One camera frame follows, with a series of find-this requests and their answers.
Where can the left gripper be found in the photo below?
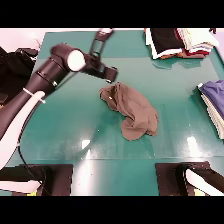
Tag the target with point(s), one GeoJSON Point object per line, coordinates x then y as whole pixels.
{"type": "Point", "coordinates": [100, 68]}

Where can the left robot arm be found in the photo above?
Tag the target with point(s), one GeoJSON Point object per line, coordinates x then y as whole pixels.
{"type": "Point", "coordinates": [46, 75]}

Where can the brown garment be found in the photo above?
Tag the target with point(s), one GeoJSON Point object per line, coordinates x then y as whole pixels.
{"type": "Point", "coordinates": [133, 110]}

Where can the black garment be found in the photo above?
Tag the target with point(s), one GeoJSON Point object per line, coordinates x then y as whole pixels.
{"type": "Point", "coordinates": [13, 75]}
{"type": "Point", "coordinates": [166, 39]}

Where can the red garment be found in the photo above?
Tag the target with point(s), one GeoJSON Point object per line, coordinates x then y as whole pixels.
{"type": "Point", "coordinates": [196, 53]}

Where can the cream garment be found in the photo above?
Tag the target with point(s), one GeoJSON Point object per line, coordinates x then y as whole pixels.
{"type": "Point", "coordinates": [215, 120]}
{"type": "Point", "coordinates": [196, 38]}

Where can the blue garment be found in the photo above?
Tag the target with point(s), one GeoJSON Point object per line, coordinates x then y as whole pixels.
{"type": "Point", "coordinates": [215, 95]}

